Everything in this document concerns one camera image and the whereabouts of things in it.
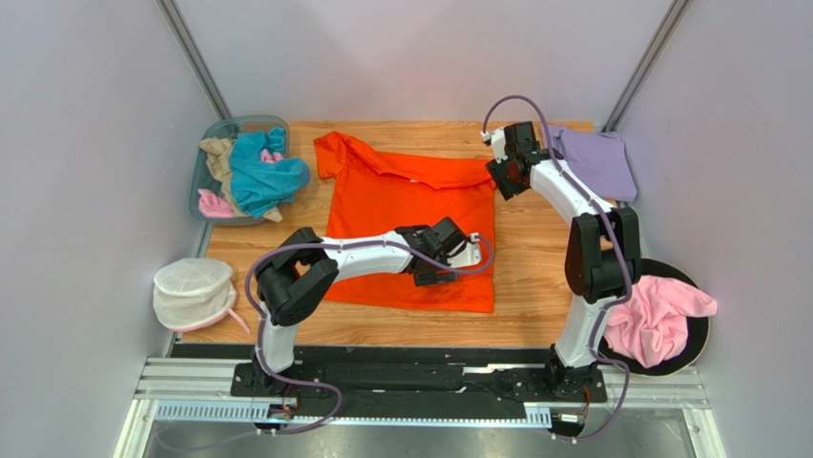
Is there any orange t shirt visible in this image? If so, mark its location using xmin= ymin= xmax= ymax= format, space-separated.
xmin=314 ymin=132 xmax=495 ymax=313

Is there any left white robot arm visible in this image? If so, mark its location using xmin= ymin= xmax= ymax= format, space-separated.
xmin=243 ymin=218 xmax=493 ymax=393

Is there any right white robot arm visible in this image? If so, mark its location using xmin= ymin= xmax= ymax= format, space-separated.
xmin=481 ymin=122 xmax=640 ymax=400

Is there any folded lavender t shirt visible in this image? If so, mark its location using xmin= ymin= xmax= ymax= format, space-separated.
xmin=550 ymin=125 xmax=638 ymax=202

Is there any teal t shirt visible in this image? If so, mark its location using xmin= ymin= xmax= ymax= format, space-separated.
xmin=229 ymin=127 xmax=311 ymax=219

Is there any pink t shirt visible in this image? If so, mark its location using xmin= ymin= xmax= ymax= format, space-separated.
xmin=603 ymin=275 xmax=719 ymax=369

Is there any pink garment in basket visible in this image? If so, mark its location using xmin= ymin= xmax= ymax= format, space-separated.
xmin=193 ymin=138 xmax=290 ymax=222

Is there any white mesh bag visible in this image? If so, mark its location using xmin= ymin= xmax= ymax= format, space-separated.
xmin=153 ymin=258 xmax=251 ymax=334

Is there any beige t shirt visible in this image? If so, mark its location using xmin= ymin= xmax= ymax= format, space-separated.
xmin=198 ymin=137 xmax=247 ymax=219

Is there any round black tray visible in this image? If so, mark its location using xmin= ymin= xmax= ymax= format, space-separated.
xmin=598 ymin=259 xmax=712 ymax=377

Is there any grey plastic laundry basket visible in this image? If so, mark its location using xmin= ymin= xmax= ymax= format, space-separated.
xmin=188 ymin=114 xmax=290 ymax=227

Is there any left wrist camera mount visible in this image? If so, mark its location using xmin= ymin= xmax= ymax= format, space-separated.
xmin=447 ymin=233 xmax=483 ymax=269

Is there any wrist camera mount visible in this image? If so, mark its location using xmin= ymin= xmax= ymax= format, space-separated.
xmin=480 ymin=127 xmax=508 ymax=163
xmin=447 ymin=233 xmax=483 ymax=269

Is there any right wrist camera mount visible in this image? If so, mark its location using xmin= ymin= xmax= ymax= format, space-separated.
xmin=480 ymin=127 xmax=508 ymax=163

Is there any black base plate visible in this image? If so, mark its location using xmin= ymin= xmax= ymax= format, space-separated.
xmin=169 ymin=343 xmax=608 ymax=421

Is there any aluminium frame rail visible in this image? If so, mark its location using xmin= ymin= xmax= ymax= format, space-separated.
xmin=115 ymin=358 xmax=726 ymax=457

